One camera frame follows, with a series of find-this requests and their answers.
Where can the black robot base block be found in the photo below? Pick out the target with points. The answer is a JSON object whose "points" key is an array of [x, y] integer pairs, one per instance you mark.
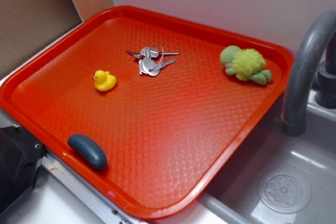
{"points": [[21, 158]]}

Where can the red plastic tray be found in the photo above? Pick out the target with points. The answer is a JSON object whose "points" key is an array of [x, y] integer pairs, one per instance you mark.
{"points": [[165, 137]]}

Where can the silver key bunch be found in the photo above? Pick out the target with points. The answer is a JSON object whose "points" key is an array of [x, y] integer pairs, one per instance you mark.
{"points": [[150, 59]]}

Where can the yellow rubber duck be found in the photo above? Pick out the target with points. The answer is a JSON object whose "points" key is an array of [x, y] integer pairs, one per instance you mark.
{"points": [[104, 81]]}

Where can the green plush turtle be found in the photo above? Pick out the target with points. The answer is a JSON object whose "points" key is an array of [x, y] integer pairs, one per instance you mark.
{"points": [[245, 65]]}

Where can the dark blue oval soap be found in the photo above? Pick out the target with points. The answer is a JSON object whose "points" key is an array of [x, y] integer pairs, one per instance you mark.
{"points": [[89, 150]]}

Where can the grey plastic sink basin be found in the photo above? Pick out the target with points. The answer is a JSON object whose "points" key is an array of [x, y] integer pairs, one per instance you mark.
{"points": [[233, 193]]}

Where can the sink drain strainer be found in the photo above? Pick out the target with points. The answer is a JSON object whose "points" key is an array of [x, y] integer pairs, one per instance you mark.
{"points": [[284, 192]]}

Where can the grey toy faucet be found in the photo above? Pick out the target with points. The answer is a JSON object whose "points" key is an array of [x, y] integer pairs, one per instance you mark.
{"points": [[304, 73]]}

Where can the brown cardboard panel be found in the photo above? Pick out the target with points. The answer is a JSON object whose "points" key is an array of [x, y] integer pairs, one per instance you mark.
{"points": [[28, 26]]}

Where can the dark grey faucet handle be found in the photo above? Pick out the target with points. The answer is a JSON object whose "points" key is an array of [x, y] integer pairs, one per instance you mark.
{"points": [[326, 76]]}

